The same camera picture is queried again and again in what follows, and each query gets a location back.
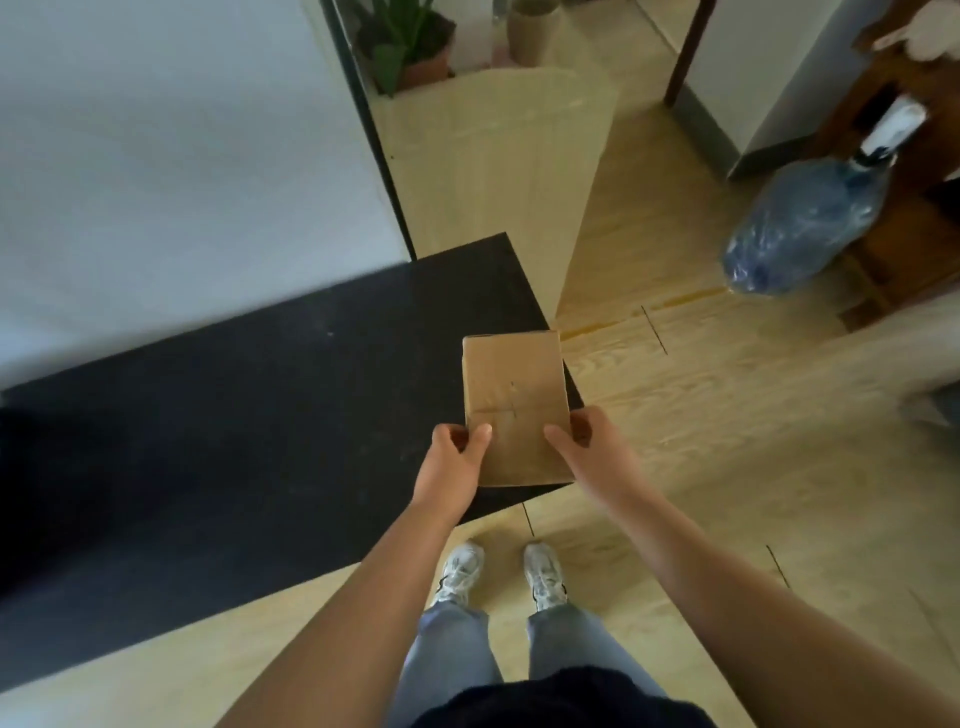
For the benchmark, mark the person's right hand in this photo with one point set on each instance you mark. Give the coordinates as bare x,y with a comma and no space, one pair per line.
600,461

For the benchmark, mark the person's left hand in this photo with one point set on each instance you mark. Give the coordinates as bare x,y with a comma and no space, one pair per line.
442,474

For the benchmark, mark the person's right thumb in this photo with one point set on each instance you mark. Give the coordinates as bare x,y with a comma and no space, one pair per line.
559,441

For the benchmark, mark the person's left thumb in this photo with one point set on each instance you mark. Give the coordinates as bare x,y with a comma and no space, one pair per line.
477,442

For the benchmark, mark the brown cardboard box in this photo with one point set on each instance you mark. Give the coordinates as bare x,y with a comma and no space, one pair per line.
514,405

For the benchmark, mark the person's right forearm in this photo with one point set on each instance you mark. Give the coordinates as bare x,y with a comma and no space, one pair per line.
757,622

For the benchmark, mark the person's left forearm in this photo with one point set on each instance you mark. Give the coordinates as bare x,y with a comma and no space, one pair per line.
352,622

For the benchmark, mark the person's left white sneaker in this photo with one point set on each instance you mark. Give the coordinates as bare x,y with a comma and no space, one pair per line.
459,574

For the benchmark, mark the person's white sneaker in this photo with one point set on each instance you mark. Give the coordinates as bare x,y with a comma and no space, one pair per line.
459,574
544,576

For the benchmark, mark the person's right white sneaker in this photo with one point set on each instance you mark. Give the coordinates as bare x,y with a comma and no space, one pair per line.
544,576

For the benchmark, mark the person's blue jeans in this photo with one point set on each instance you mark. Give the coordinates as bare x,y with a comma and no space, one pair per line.
510,660

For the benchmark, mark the black floor mat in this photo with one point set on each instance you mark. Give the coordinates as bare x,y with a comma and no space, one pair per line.
247,420

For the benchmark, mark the person's dark shirt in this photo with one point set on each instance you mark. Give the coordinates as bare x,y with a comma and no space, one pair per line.
562,701

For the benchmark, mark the blue water jug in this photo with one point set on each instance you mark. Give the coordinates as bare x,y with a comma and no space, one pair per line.
806,221

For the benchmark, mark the green potted plant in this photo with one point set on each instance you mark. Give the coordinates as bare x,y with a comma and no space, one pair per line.
405,41

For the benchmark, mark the beige ribbed vase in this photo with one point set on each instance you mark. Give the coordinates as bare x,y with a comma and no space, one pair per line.
531,30

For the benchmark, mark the brown wooden stand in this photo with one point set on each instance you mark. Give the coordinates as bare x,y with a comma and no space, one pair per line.
900,172

